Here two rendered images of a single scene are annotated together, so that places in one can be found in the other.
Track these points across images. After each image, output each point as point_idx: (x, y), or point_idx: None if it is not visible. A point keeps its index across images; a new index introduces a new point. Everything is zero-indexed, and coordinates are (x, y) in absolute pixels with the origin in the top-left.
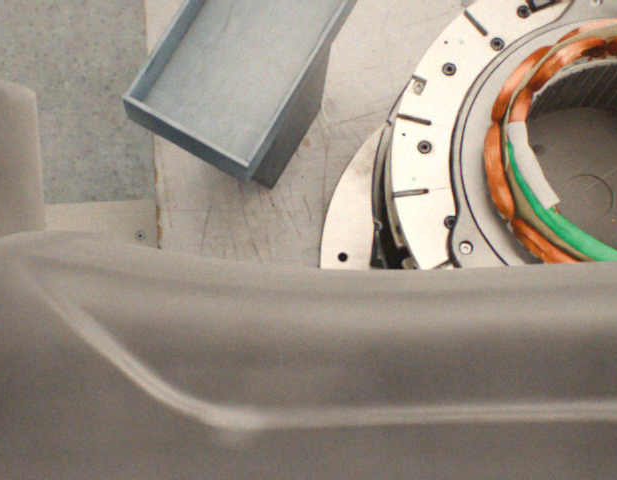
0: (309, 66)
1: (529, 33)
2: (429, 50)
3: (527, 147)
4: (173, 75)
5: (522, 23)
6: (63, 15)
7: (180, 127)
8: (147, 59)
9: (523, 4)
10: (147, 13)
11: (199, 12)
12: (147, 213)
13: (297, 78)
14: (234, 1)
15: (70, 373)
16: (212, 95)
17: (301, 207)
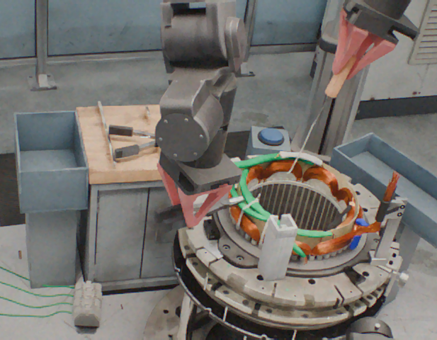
0: (372, 178)
1: (366, 216)
2: (367, 190)
3: (309, 157)
4: (381, 164)
5: (372, 219)
6: None
7: (355, 139)
8: (386, 142)
9: (382, 224)
10: (430, 275)
11: (407, 180)
12: None
13: (367, 171)
14: (411, 190)
15: None
16: (370, 171)
17: None
